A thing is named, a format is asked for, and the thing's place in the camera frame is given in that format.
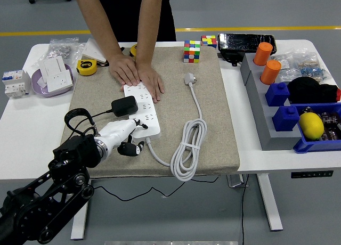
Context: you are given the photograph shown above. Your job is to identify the dark capacitors pack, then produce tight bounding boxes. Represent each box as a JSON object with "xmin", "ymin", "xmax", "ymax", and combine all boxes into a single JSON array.
[{"xmin": 319, "ymin": 111, "xmax": 341, "ymax": 142}]

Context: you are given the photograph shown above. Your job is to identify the yellow lemon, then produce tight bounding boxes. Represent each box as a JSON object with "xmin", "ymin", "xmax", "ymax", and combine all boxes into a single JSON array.
[{"xmin": 298, "ymin": 112, "xmax": 325, "ymax": 141}]

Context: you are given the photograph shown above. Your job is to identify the white power strip cable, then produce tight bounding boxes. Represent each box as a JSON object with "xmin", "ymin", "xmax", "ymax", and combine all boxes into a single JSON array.
[{"xmin": 145, "ymin": 72, "xmax": 207, "ymax": 182}]

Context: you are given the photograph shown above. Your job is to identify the purple bowl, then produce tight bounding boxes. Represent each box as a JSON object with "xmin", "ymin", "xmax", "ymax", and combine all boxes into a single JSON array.
[{"xmin": 31, "ymin": 63, "xmax": 75, "ymax": 99}]

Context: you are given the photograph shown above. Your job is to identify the white wall socket panel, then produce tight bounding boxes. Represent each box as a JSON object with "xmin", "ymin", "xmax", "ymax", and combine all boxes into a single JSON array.
[{"xmin": 46, "ymin": 70, "xmax": 75, "ymax": 93}]

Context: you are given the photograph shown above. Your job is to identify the orange plastic cylinder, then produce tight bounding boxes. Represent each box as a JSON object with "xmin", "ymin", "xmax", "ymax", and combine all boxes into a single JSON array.
[
  {"xmin": 260, "ymin": 59, "xmax": 282, "ymax": 85},
  {"xmin": 253, "ymin": 42, "xmax": 274, "ymax": 67}
]

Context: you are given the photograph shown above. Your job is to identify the grey-brown mat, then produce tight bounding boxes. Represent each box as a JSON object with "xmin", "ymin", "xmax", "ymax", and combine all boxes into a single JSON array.
[{"xmin": 55, "ymin": 46, "xmax": 241, "ymax": 179}]

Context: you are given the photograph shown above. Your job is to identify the grey stepped block base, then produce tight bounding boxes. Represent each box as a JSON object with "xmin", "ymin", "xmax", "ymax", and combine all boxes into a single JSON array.
[{"xmin": 240, "ymin": 53, "xmax": 303, "ymax": 151}]

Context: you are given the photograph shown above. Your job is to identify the white circuit breaker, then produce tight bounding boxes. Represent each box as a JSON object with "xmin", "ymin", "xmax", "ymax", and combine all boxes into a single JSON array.
[{"xmin": 2, "ymin": 69, "xmax": 32, "ymax": 100}]

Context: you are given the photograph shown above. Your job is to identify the flat white switch panel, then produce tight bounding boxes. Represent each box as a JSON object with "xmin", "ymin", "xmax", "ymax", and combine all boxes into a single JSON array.
[{"xmin": 80, "ymin": 38, "xmax": 107, "ymax": 62}]

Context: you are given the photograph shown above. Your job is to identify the black plug adapter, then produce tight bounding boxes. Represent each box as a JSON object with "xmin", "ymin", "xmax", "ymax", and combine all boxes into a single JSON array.
[{"xmin": 110, "ymin": 95, "xmax": 139, "ymax": 117}]

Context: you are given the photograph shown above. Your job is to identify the person's right hand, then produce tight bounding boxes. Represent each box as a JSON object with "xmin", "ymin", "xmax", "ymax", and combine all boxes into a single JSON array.
[{"xmin": 108, "ymin": 52, "xmax": 141, "ymax": 87}]

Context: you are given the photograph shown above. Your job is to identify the black cloth bundle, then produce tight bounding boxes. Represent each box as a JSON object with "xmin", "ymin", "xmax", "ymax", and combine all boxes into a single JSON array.
[{"xmin": 287, "ymin": 76, "xmax": 340, "ymax": 104}]

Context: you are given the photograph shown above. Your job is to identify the grey under-table bracket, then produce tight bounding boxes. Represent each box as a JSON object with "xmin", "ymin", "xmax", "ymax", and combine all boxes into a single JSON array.
[{"xmin": 226, "ymin": 174, "xmax": 250, "ymax": 189}]

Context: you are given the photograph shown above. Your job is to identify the person's left hand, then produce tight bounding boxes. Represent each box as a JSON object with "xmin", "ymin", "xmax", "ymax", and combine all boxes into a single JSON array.
[{"xmin": 134, "ymin": 61, "xmax": 166, "ymax": 104}]

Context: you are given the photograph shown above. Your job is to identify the white switch panel box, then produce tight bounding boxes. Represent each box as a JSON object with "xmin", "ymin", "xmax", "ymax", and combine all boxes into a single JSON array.
[{"xmin": 38, "ymin": 55, "xmax": 67, "ymax": 80}]

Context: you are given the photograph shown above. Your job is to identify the small colourful puzzle cube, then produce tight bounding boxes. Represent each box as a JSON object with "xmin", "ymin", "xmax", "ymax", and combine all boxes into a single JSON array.
[{"xmin": 201, "ymin": 35, "xmax": 218, "ymax": 49}]

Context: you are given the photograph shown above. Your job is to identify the black table control panel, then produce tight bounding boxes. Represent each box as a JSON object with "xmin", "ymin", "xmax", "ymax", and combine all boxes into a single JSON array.
[{"xmin": 290, "ymin": 170, "xmax": 334, "ymax": 179}]

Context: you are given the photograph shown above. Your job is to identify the black hanging cable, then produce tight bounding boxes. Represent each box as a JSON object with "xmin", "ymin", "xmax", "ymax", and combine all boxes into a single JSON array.
[{"xmin": 241, "ymin": 174, "xmax": 250, "ymax": 245}]

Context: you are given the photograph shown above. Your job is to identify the white table leg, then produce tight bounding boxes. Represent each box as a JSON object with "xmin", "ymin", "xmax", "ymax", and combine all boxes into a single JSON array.
[
  {"xmin": 257, "ymin": 173, "xmax": 283, "ymax": 232},
  {"xmin": 70, "ymin": 179, "xmax": 93, "ymax": 241}
]

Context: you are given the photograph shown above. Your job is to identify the person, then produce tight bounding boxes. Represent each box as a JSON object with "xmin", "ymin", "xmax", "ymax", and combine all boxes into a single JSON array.
[{"xmin": 73, "ymin": 0, "xmax": 177, "ymax": 104}]

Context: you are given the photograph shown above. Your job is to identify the black adapter cord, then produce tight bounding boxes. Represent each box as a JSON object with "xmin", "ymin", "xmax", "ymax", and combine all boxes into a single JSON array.
[{"xmin": 76, "ymin": 109, "xmax": 221, "ymax": 202}]

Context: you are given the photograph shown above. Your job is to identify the black device in plastic wrap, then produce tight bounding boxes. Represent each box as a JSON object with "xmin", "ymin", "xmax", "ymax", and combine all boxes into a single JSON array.
[{"xmin": 217, "ymin": 32, "xmax": 277, "ymax": 67}]

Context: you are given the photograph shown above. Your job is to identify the clear bag of blue parts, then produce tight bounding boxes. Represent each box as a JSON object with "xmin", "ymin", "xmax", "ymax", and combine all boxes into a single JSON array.
[{"xmin": 293, "ymin": 48, "xmax": 332, "ymax": 85}]

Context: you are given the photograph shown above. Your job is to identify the large colourful puzzle cube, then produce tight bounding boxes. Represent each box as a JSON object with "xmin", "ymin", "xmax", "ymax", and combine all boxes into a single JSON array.
[{"xmin": 183, "ymin": 39, "xmax": 201, "ymax": 64}]

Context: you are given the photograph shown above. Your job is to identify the yellow tape measure with strap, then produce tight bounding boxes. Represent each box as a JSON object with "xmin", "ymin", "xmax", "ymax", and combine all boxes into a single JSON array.
[{"xmin": 76, "ymin": 59, "xmax": 109, "ymax": 76}]

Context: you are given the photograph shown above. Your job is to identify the clear bag of small parts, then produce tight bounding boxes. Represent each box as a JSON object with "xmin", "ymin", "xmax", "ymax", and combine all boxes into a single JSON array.
[{"xmin": 271, "ymin": 49, "xmax": 301, "ymax": 83}]

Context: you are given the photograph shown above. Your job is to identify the white power strip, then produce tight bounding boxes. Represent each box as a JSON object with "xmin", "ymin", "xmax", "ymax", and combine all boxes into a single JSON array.
[{"xmin": 123, "ymin": 82, "xmax": 161, "ymax": 144}]

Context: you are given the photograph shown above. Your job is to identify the clear bag of metal screws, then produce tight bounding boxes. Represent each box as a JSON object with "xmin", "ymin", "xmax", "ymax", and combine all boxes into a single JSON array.
[{"xmin": 47, "ymin": 37, "xmax": 85, "ymax": 66}]

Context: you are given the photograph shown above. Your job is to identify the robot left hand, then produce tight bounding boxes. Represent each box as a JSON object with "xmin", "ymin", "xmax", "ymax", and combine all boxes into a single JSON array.
[{"xmin": 96, "ymin": 119, "xmax": 149, "ymax": 158}]

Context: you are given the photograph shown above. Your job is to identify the blue plastic bin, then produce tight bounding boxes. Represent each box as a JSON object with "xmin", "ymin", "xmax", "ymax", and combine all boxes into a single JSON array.
[{"xmin": 293, "ymin": 102, "xmax": 341, "ymax": 154}]

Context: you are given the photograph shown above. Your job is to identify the blue plastic block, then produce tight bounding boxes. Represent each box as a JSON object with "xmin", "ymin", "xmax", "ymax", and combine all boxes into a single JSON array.
[
  {"xmin": 272, "ymin": 105, "xmax": 301, "ymax": 132},
  {"xmin": 265, "ymin": 81, "xmax": 290, "ymax": 107}
]

